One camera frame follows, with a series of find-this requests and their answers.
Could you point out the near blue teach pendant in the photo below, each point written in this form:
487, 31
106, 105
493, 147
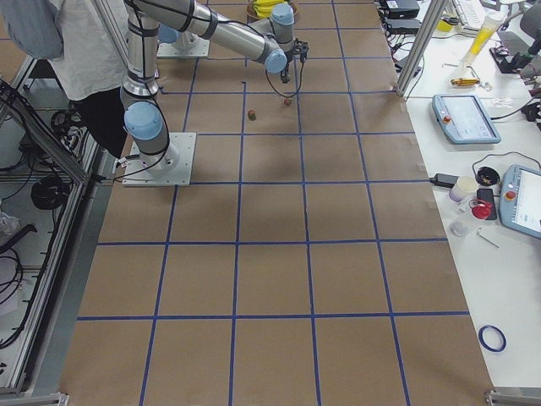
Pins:
519, 206

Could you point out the person in white shirt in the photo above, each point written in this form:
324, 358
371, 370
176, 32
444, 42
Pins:
72, 38

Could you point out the blue teach pendant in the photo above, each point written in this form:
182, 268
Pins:
464, 120
519, 206

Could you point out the black power adapter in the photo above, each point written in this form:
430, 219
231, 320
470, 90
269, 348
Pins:
443, 180

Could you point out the far blue teach pendant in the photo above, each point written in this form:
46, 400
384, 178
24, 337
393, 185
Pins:
464, 120

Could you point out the blue tape roll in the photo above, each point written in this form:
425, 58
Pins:
492, 338

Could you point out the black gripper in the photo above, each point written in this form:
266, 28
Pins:
286, 63

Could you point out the yellow banana bunch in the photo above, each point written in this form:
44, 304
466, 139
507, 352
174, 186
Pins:
268, 2

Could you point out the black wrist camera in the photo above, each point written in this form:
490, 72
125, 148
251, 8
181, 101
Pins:
301, 50

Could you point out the silver hex key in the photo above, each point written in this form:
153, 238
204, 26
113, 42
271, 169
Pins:
480, 233

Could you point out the yellow bottle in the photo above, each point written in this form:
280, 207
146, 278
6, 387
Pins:
491, 24

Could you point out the aluminium frame post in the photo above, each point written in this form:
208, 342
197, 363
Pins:
431, 17

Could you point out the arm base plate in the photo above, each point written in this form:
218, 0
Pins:
175, 168
196, 49

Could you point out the red round object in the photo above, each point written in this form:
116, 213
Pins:
481, 211

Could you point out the white cup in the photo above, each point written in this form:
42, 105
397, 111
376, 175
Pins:
463, 187

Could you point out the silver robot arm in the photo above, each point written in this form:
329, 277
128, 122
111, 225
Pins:
269, 42

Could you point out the yellow gold tool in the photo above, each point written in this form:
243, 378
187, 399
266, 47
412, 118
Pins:
464, 82

